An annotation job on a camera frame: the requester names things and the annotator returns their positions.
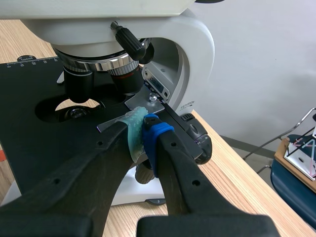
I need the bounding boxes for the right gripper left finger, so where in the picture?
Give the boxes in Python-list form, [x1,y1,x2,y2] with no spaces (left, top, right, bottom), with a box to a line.
[0,105,149,237]

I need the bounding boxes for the white and black microscope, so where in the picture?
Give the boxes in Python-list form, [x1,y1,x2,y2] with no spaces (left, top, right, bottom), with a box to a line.
[0,0,216,207]

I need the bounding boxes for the dark blue chair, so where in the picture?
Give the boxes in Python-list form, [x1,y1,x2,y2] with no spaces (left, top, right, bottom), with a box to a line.
[243,107,316,216]

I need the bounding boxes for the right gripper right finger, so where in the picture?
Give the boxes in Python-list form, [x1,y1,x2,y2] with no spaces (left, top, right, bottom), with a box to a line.
[136,113,281,237]

